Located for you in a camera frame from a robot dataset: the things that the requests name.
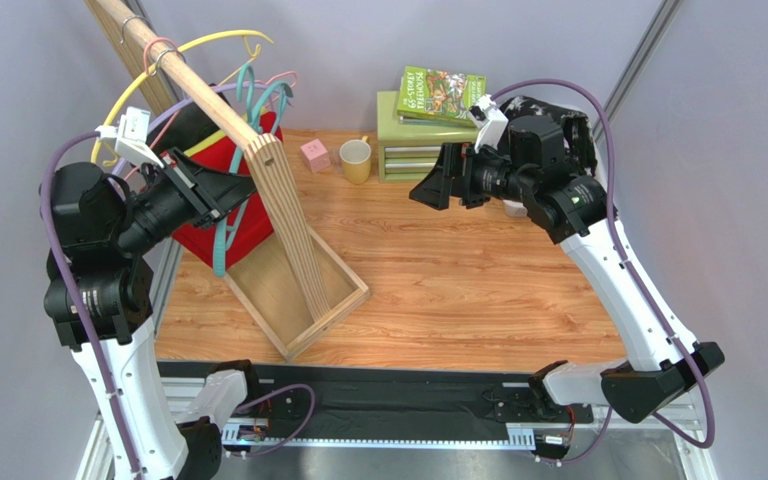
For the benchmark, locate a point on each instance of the yellow plastic hanger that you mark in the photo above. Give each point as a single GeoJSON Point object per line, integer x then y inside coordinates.
{"type": "Point", "coordinates": [151, 66]}

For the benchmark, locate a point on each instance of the green treehouse book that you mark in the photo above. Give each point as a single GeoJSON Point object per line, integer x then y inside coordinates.
{"type": "Point", "coordinates": [438, 95]}

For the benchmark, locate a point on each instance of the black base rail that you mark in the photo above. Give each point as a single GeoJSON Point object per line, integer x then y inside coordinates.
{"type": "Point", "coordinates": [360, 408]}

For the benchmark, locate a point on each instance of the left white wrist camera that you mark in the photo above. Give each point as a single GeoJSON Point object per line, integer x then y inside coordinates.
{"type": "Point", "coordinates": [129, 136]}

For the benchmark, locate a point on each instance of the wooden clothes rack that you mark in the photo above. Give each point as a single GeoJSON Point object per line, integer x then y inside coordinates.
{"type": "Point", "coordinates": [294, 285]}

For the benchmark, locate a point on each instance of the red trousers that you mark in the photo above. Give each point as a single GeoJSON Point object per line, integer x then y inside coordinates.
{"type": "Point", "coordinates": [226, 243]}

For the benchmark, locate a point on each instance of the green drawer box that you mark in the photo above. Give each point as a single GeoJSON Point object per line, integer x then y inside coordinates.
{"type": "Point", "coordinates": [407, 152]}

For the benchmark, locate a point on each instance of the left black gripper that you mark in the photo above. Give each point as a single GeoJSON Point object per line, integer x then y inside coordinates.
{"type": "Point", "coordinates": [207, 193]}

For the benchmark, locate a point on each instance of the yellow-green trousers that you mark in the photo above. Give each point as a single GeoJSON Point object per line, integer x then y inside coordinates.
{"type": "Point", "coordinates": [205, 143]}

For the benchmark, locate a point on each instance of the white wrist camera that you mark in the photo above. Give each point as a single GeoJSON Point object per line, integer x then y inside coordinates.
{"type": "Point", "coordinates": [129, 136]}
{"type": "Point", "coordinates": [490, 121]}

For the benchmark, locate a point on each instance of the black white patterned trousers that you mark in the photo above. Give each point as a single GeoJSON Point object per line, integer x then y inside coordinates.
{"type": "Point", "coordinates": [557, 120]}

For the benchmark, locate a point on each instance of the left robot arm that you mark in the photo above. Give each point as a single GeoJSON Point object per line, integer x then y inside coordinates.
{"type": "Point", "coordinates": [99, 301]}

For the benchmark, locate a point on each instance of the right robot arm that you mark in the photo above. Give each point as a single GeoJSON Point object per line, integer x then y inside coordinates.
{"type": "Point", "coordinates": [540, 166]}

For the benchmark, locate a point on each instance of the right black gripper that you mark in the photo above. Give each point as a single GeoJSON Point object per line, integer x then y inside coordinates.
{"type": "Point", "coordinates": [459, 175]}

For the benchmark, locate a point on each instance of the yellow mug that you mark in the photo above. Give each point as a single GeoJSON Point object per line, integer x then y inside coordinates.
{"type": "Point", "coordinates": [355, 159]}

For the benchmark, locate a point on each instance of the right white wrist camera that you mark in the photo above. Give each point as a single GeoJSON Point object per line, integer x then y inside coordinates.
{"type": "Point", "coordinates": [490, 121]}

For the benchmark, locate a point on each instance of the pink cube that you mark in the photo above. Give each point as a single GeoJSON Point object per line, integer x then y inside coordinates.
{"type": "Point", "coordinates": [315, 155]}

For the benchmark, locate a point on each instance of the lavender plastic hanger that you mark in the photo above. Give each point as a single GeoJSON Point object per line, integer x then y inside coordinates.
{"type": "Point", "coordinates": [156, 122]}

